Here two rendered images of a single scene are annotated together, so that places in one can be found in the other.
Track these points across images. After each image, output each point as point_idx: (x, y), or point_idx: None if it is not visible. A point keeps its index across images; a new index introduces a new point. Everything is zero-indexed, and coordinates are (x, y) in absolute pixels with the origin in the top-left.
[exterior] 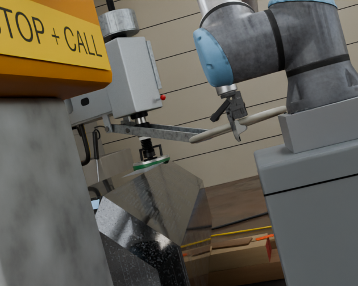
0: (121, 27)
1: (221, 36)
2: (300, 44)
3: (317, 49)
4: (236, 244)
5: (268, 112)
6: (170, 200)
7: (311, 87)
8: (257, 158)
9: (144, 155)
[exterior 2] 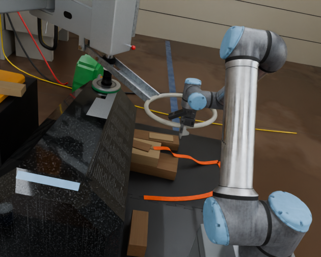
0: None
1: (233, 231)
2: (275, 246)
3: (282, 252)
4: (141, 149)
5: (206, 124)
6: (119, 155)
7: None
8: None
9: (103, 80)
